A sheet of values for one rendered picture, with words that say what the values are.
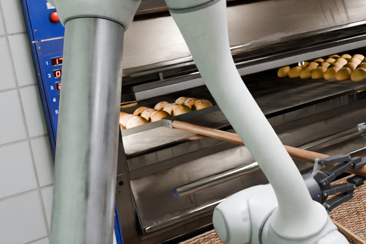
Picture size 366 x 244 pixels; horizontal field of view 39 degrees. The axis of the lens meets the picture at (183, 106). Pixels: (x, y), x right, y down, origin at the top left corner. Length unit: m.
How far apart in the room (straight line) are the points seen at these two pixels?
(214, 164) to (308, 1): 0.74
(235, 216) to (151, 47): 0.81
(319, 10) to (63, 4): 1.41
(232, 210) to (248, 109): 0.24
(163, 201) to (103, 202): 0.97
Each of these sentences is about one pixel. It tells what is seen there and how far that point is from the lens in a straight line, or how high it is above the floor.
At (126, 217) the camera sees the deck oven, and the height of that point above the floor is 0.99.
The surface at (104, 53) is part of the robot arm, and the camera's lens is 0.85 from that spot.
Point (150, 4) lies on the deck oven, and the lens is 1.71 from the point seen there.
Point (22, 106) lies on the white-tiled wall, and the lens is 1.57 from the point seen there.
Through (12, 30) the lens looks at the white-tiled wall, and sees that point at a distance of 1.56.
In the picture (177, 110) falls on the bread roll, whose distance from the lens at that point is 2.15.
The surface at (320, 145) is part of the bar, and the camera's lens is 1.64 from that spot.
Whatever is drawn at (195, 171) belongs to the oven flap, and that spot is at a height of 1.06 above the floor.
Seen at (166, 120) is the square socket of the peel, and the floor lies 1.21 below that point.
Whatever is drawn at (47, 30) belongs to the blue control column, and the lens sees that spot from 1.55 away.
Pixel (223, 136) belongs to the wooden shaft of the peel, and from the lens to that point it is 1.72.
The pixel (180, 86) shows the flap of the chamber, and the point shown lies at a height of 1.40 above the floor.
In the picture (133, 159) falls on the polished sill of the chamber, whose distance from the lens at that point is 1.70.
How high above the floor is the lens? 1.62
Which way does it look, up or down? 10 degrees down
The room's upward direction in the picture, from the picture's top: 9 degrees counter-clockwise
